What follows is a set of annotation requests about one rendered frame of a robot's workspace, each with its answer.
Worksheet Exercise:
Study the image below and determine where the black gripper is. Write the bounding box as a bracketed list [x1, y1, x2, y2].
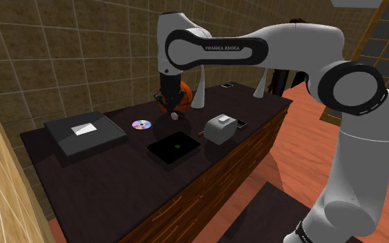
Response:
[153, 72, 186, 114]

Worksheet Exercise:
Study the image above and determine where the orange basketball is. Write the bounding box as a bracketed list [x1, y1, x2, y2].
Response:
[156, 80, 194, 115]

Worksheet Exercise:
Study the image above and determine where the white slender flared stand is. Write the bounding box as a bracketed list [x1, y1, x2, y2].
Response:
[252, 68, 269, 99]
[191, 64, 206, 110]

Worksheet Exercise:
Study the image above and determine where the shiny compact disc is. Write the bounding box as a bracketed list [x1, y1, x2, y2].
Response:
[131, 119, 153, 130]

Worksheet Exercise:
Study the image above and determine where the black tablet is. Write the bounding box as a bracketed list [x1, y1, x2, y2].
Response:
[146, 130, 202, 166]

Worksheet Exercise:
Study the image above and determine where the grey rounded small appliance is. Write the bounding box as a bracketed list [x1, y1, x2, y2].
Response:
[203, 114, 238, 146]

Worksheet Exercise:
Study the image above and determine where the black box with white label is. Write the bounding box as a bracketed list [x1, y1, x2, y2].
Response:
[44, 110, 129, 159]

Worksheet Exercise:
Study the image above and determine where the dark wooden desk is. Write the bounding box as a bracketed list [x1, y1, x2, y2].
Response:
[19, 81, 294, 243]

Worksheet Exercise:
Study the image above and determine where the dark robot stand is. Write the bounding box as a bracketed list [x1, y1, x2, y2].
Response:
[216, 182, 317, 243]

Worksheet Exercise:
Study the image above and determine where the wooden lattice window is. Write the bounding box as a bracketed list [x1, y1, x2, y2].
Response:
[319, 0, 389, 127]

